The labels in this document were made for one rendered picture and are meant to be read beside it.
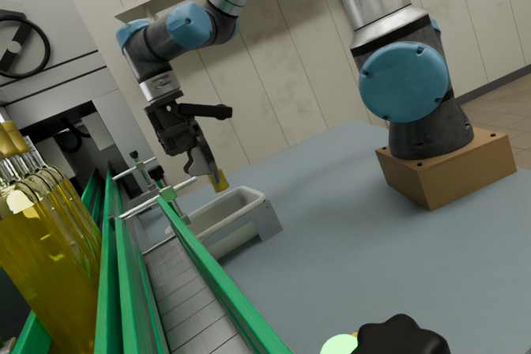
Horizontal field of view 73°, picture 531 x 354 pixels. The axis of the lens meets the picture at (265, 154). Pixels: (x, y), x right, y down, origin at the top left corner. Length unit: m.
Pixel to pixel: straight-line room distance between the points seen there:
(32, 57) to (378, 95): 1.28
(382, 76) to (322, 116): 2.85
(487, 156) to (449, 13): 3.19
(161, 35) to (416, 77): 0.44
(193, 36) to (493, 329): 0.60
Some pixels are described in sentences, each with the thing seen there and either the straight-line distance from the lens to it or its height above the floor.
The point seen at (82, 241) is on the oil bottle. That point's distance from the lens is 0.48.
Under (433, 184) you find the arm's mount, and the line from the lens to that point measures 0.68.
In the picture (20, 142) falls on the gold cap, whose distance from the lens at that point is 0.54.
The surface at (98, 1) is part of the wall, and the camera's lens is 3.45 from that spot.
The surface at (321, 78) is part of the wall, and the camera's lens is 3.34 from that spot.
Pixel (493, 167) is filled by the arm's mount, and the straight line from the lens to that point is 0.74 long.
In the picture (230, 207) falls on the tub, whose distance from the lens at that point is 0.93.
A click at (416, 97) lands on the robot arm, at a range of 0.53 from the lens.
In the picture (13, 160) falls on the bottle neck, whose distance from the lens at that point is 0.48.
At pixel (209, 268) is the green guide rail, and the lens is 0.31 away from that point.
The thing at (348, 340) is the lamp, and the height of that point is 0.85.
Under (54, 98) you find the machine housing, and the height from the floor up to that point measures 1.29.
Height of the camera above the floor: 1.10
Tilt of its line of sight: 13 degrees down
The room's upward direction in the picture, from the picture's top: 24 degrees counter-clockwise
